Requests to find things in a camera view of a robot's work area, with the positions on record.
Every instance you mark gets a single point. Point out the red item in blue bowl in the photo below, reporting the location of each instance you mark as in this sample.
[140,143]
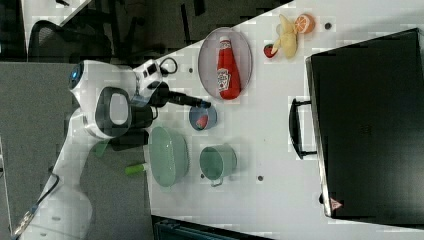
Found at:
[202,122]

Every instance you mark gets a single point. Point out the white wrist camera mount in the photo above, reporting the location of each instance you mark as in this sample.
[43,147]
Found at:
[150,74]

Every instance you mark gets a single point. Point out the black toaster oven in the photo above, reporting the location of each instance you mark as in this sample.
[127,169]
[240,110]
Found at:
[367,104]

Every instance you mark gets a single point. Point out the black office chair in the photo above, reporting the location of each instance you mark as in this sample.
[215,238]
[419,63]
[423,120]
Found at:
[50,43]

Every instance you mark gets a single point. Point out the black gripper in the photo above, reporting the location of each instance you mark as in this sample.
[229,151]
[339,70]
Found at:
[162,95]

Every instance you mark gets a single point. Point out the red plush ketchup bottle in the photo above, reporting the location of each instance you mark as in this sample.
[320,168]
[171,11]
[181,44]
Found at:
[228,79]

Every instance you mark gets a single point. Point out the plush orange slice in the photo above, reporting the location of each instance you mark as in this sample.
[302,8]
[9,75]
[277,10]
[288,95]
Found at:
[304,24]

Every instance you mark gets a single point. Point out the green colander bowl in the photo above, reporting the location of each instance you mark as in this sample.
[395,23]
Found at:
[169,159]

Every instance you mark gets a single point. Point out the small blue bowl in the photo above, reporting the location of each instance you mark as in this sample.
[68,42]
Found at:
[196,113]

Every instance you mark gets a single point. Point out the yellow plush banana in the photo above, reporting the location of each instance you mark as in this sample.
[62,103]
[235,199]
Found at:
[287,40]

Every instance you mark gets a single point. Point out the green marker pen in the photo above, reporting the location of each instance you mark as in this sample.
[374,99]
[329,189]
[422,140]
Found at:
[136,168]

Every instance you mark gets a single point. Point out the grey round plate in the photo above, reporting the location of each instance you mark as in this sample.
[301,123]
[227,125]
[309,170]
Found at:
[209,55]

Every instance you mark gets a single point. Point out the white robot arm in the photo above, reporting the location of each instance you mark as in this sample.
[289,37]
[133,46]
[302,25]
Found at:
[106,95]

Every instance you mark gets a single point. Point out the green metal pot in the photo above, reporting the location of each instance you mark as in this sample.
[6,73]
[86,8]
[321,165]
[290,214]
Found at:
[217,162]

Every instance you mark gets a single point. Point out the red plush strawberry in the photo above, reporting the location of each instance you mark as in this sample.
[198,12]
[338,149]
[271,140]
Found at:
[268,51]

